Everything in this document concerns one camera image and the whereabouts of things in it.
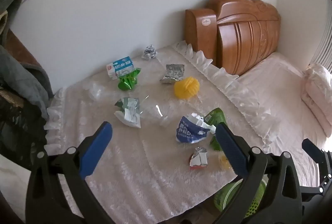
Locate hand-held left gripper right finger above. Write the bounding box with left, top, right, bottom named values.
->
left=215, top=122, right=303, bottom=224

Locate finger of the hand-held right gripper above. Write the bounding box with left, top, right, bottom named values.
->
left=301, top=138, right=332, bottom=188
left=299, top=186, right=332, bottom=204

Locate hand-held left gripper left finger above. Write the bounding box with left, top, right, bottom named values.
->
left=25, top=121, right=115, bottom=224

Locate green snack packet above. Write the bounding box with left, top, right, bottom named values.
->
left=204, top=107, right=229, bottom=150

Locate green plastic basket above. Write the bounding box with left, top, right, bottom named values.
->
left=213, top=179, right=267, bottom=218

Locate yellow foam fruit net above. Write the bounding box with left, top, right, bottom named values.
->
left=174, top=76, right=200, bottom=99

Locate red white small wrapper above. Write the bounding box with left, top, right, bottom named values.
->
left=189, top=147, right=208, bottom=171

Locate blue white plastic bag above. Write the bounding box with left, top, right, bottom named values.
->
left=176, top=113, right=216, bottom=144

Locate folded pink quilt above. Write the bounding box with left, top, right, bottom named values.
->
left=300, top=76, right=332, bottom=136

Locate white green torn packet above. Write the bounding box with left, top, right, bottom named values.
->
left=114, top=97, right=143, bottom=128

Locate bed with pink sheet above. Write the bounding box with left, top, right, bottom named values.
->
left=236, top=52, right=332, bottom=188

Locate clear plastic wrap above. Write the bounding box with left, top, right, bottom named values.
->
left=83, top=80, right=104, bottom=100

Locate clear plastic bottle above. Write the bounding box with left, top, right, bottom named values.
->
left=137, top=96, right=179, bottom=126

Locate crumpled green wrapper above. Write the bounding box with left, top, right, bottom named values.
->
left=117, top=68, right=142, bottom=91

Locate dark patterned cloth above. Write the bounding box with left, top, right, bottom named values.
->
left=0, top=84, right=50, bottom=170

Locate white blue milk carton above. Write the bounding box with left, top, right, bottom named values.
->
left=106, top=56, right=135, bottom=80

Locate silver foil packet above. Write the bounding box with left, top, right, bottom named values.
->
left=159, top=64, right=185, bottom=85

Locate white radiator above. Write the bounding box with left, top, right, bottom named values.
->
left=310, top=30, right=332, bottom=73

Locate grey cloth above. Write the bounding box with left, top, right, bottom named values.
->
left=0, top=0, right=55, bottom=121

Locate crumpled silver foil ball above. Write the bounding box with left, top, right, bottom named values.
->
left=141, top=44, right=158, bottom=61

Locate wooden headboard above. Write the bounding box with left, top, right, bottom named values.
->
left=185, top=0, right=281, bottom=76

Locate brown blanket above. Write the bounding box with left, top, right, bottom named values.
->
left=5, top=30, right=44, bottom=69

